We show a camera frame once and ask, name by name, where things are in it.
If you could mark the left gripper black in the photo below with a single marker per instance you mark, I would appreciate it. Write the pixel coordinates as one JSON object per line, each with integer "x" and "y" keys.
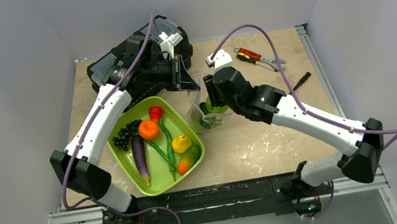
{"x": 179, "y": 79}

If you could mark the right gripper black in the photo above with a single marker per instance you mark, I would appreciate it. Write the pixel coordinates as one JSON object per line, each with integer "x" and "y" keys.
{"x": 209, "y": 88}

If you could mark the clear zip top bag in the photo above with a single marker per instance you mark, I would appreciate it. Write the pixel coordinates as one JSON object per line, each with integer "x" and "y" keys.
{"x": 202, "y": 95}

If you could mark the toy bok choy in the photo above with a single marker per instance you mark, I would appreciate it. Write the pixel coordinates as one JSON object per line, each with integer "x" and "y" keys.
{"x": 204, "y": 117}

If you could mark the toy green chili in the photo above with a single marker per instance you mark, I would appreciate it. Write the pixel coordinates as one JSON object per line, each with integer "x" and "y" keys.
{"x": 169, "y": 155}

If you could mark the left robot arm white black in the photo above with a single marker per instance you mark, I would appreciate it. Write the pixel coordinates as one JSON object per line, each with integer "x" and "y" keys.
{"x": 77, "y": 166}

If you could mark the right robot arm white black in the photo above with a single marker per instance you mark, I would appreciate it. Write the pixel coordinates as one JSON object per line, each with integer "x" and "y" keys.
{"x": 357, "y": 153}

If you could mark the toy red pepper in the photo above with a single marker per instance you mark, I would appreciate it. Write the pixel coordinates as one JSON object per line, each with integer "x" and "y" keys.
{"x": 155, "y": 113}

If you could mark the toy orange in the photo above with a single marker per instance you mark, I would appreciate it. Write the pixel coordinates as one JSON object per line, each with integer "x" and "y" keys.
{"x": 148, "y": 130}

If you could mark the toy yellow lemon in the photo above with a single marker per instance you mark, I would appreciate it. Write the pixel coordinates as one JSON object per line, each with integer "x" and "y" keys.
{"x": 181, "y": 144}

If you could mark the green plastic tray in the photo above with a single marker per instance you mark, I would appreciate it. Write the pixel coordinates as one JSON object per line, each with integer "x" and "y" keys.
{"x": 160, "y": 177}

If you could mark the toy purple eggplant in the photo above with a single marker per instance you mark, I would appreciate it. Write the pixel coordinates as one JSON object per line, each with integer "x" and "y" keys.
{"x": 139, "y": 155}

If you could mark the toy mango orange green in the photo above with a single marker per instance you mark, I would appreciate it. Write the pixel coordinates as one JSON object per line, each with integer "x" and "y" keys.
{"x": 189, "y": 159}

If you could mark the black hammer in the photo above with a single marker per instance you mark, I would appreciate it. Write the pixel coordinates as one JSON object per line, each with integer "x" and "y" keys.
{"x": 302, "y": 81}

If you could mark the toy black grapes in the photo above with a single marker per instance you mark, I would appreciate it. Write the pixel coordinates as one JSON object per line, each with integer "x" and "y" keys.
{"x": 124, "y": 136}

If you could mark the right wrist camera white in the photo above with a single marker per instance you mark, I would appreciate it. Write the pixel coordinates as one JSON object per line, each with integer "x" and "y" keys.
{"x": 221, "y": 60}

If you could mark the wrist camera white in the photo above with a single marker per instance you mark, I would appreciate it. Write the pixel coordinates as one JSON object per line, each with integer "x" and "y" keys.
{"x": 221, "y": 60}
{"x": 168, "y": 43}

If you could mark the black toolbox red handle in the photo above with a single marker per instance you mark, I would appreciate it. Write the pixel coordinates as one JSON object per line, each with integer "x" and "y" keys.
{"x": 112, "y": 66}

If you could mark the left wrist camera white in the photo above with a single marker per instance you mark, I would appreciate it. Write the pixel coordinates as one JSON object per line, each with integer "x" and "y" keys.
{"x": 168, "y": 43}

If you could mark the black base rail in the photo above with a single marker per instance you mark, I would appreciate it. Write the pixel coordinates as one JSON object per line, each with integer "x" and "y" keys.
{"x": 278, "y": 194}

